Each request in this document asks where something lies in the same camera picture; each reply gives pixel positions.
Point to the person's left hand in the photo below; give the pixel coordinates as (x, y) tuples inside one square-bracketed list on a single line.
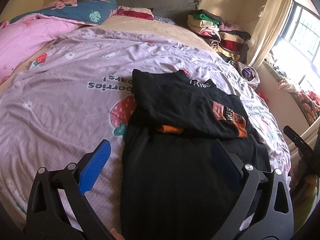
[(117, 235)]

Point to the pile of folded clothes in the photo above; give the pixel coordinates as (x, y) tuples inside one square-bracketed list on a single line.
[(220, 35)]

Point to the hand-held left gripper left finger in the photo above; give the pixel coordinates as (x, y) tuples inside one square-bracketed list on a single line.
[(97, 162)]

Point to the clothes heap on windowsill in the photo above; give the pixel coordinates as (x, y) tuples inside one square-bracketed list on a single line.
[(300, 92)]

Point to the pink quilt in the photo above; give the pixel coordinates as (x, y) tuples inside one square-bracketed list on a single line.
[(25, 37)]

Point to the cream curtain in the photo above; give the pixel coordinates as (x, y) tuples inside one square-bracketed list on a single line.
[(267, 17)]

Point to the blue leaf print quilt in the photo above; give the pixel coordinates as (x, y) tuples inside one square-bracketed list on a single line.
[(75, 7)]

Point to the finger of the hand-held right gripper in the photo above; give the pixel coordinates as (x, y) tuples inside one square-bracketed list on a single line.
[(293, 135)]

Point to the purple cloth bundle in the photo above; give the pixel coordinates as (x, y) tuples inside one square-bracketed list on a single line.
[(247, 73)]

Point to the black long-sleeve sweater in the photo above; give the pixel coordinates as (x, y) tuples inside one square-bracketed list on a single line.
[(175, 105)]

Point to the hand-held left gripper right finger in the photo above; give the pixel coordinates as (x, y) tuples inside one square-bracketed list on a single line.
[(226, 165)]

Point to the red pillow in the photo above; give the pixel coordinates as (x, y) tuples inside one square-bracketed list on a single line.
[(135, 13)]

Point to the beige bed sheet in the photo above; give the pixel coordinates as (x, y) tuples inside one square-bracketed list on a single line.
[(150, 27)]

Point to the lilac strawberry print blanket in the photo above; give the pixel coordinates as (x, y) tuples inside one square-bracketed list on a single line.
[(62, 105)]

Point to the small red item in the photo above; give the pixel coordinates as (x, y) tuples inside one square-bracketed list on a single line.
[(262, 96)]

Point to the window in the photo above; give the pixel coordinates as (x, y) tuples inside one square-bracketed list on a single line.
[(305, 30)]

